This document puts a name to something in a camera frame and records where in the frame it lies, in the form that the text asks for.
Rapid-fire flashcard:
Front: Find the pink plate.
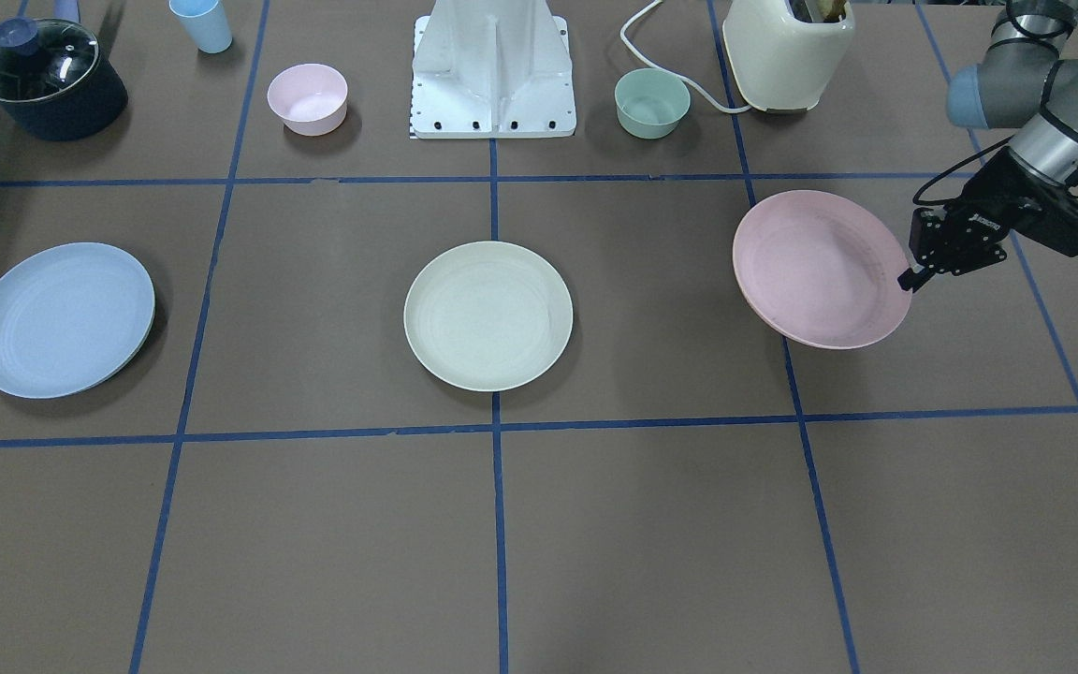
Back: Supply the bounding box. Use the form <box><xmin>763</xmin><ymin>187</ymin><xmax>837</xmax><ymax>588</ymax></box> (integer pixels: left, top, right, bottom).
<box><xmin>732</xmin><ymin>189</ymin><xmax>912</xmax><ymax>350</ymax></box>

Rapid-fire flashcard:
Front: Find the cream toaster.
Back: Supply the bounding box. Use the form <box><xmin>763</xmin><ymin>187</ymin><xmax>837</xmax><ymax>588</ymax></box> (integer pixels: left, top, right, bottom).
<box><xmin>721</xmin><ymin>1</ymin><xmax>857</xmax><ymax>114</ymax></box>

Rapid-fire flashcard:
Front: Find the green bowl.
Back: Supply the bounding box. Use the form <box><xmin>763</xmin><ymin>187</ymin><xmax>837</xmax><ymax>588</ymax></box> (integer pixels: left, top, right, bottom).
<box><xmin>613</xmin><ymin>68</ymin><xmax>692</xmax><ymax>140</ymax></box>

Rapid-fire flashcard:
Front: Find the beige plate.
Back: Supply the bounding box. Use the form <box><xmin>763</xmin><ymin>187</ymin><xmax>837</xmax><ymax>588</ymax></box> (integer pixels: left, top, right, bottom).
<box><xmin>403</xmin><ymin>242</ymin><xmax>575</xmax><ymax>393</ymax></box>

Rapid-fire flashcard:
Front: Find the pink bowl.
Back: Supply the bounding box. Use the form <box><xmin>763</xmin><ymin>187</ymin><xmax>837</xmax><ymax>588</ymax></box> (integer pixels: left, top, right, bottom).
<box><xmin>266</xmin><ymin>63</ymin><xmax>348</xmax><ymax>137</ymax></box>

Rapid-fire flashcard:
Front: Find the light blue cup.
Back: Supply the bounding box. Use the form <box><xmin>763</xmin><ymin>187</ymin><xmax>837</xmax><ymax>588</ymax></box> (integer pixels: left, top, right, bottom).
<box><xmin>168</xmin><ymin>0</ymin><xmax>234</xmax><ymax>54</ymax></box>

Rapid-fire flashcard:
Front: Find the light blue plate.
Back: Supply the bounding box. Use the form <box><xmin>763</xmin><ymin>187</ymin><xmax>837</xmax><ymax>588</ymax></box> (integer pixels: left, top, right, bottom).
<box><xmin>0</xmin><ymin>242</ymin><xmax>155</xmax><ymax>400</ymax></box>

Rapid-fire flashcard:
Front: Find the dark blue lidded pot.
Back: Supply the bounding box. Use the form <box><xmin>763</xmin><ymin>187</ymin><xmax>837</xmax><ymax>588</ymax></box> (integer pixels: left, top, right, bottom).
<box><xmin>0</xmin><ymin>1</ymin><xmax>129</xmax><ymax>141</ymax></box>

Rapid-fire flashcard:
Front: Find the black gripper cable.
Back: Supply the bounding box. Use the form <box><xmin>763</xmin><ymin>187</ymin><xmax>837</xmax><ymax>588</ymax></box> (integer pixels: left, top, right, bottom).
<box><xmin>913</xmin><ymin>139</ymin><xmax>1078</xmax><ymax>216</ymax></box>

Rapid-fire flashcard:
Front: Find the white toaster cord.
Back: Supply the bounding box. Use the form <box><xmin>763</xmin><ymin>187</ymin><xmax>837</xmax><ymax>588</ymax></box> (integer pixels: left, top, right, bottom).
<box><xmin>619</xmin><ymin>0</ymin><xmax>751</xmax><ymax>115</ymax></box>

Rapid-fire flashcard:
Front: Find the white camera stand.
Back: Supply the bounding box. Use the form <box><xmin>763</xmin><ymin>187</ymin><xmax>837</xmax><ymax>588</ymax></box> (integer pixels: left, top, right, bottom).
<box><xmin>407</xmin><ymin>1</ymin><xmax>577</xmax><ymax>139</ymax></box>

